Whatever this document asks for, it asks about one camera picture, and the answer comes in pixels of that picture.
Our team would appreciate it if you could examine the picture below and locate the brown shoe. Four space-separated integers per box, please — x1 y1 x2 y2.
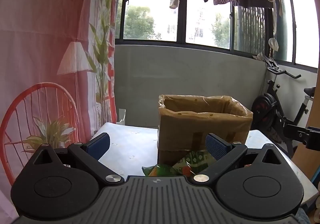
271 130 284 143

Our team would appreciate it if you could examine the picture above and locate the white plastic bin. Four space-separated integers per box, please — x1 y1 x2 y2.
116 108 127 125

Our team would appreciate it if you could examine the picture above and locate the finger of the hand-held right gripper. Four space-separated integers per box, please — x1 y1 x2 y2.
284 124 310 145

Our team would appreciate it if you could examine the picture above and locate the green orange snack packet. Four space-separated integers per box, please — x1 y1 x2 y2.
142 164 192 177

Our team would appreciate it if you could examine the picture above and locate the white cloth on bike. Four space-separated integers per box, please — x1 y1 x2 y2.
252 37 279 61

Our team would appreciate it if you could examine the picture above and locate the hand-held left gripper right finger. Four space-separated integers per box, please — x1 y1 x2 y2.
188 133 288 186

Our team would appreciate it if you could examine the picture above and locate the printed pink curtain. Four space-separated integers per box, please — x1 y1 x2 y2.
0 0 118 189

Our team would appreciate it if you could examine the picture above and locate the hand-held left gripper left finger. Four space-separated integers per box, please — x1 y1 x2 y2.
25 133 125 185

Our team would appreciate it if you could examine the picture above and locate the black framed window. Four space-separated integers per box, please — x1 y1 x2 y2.
114 0 320 72

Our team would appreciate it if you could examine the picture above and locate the taped cardboard box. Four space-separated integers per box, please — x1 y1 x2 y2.
157 94 253 166

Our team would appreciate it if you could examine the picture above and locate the green patterned snack packet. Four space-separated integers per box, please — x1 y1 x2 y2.
172 150 216 175

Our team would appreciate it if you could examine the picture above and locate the black exercise bike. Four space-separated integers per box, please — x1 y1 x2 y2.
251 51 317 159

